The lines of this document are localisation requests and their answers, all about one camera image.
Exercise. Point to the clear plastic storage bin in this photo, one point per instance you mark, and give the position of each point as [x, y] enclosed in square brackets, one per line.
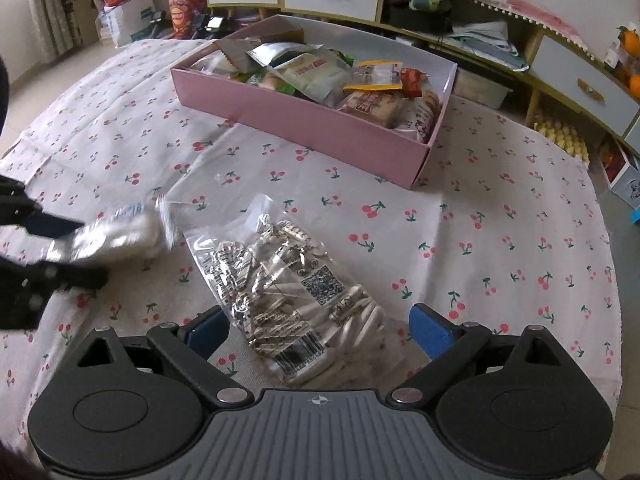
[482, 87]

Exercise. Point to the red snack packet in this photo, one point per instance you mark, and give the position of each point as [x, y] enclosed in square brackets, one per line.
[412, 80]

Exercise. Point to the wooden bookshelf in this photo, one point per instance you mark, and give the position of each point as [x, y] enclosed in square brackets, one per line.
[82, 5]

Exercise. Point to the silver foil packet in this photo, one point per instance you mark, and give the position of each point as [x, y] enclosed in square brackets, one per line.
[280, 52]

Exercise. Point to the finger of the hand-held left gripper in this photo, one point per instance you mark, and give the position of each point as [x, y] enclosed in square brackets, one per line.
[30, 285]
[45, 222]

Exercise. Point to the black storage box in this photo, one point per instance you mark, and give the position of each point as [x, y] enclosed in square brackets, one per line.
[420, 17]

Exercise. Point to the orange fruit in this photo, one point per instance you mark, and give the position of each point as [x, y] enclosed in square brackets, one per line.
[635, 86]
[629, 40]

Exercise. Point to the clear bag of white sticks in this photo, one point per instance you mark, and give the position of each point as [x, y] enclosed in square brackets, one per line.
[290, 280]

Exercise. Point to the clear packet orange header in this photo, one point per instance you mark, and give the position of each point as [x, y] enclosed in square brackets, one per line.
[375, 74]

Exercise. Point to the white clear snack packet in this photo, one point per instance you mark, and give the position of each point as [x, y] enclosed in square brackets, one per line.
[125, 235]

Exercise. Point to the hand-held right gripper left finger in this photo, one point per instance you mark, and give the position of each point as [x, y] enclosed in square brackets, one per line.
[205, 332]

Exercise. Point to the white shopping bag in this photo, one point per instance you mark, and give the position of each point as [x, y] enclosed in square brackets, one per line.
[127, 20]

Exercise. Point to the yellow egg tray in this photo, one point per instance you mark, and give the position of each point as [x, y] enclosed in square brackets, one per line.
[562, 137]

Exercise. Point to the pile of folded bags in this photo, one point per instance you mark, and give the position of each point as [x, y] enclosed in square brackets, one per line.
[485, 45]

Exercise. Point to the cream snack packet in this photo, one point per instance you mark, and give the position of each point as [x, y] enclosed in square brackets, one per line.
[310, 77]

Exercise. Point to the green snack packet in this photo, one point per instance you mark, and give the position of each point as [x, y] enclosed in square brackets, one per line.
[345, 57]

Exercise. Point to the pink clear snack packet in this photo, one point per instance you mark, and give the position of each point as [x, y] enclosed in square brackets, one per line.
[370, 107]

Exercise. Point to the low wooden cabinet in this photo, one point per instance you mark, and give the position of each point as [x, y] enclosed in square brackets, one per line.
[540, 60]

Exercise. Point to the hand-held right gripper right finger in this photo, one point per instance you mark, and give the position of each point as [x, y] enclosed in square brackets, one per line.
[431, 330]

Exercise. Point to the red printed tin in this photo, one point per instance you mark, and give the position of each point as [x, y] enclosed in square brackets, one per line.
[181, 10]

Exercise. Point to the pink cardboard box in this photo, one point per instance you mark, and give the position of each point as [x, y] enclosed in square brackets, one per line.
[300, 115]

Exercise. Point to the brown white snack packet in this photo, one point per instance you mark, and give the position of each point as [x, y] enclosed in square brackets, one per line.
[235, 52]

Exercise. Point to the white printed carton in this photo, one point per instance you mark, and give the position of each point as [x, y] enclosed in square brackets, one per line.
[622, 175]

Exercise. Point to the cherry print cloth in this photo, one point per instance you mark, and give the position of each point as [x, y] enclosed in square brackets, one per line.
[475, 210]

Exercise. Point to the black handheld device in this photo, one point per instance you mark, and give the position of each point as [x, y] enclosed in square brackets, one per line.
[156, 22]
[207, 24]

